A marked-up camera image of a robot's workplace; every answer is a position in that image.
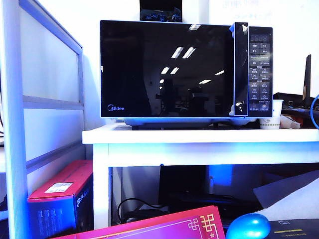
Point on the black Midea microwave oven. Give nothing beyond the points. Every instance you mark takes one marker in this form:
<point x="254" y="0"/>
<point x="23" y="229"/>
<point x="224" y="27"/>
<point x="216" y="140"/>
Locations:
<point x="260" y="74"/>

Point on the white table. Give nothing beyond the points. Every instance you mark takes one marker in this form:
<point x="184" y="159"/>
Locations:
<point x="199" y="152"/>

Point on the black flat panel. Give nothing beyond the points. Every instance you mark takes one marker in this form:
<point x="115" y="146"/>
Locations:
<point x="182" y="179"/>

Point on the red gift box gold pattern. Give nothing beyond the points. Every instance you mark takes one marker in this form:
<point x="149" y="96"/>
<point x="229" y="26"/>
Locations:
<point x="162" y="226"/>

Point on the printed white paper cup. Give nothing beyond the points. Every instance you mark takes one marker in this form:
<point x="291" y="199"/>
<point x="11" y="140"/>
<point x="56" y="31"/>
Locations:
<point x="270" y="123"/>

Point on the red and blue carton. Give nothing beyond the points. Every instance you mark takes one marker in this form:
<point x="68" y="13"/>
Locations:
<point x="57" y="179"/>

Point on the plain white plastic cup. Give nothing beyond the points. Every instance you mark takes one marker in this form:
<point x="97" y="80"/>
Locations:
<point x="278" y="108"/>

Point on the black router with antennas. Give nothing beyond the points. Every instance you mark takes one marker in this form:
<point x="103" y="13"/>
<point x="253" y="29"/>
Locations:
<point x="282" y="97"/>

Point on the shiny blue egg-shaped object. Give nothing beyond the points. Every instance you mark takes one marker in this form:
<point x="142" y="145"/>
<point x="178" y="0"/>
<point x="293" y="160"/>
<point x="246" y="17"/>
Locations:
<point x="249" y="225"/>

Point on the white framed office partition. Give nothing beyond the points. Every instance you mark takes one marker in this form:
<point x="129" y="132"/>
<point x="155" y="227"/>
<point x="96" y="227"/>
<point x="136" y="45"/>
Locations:
<point x="15" y="124"/>

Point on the white foam sheet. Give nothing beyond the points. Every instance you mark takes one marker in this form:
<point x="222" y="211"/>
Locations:
<point x="286" y="194"/>

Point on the black box yellow label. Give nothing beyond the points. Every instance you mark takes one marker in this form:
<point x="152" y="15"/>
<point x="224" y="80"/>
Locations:
<point x="299" y="229"/>

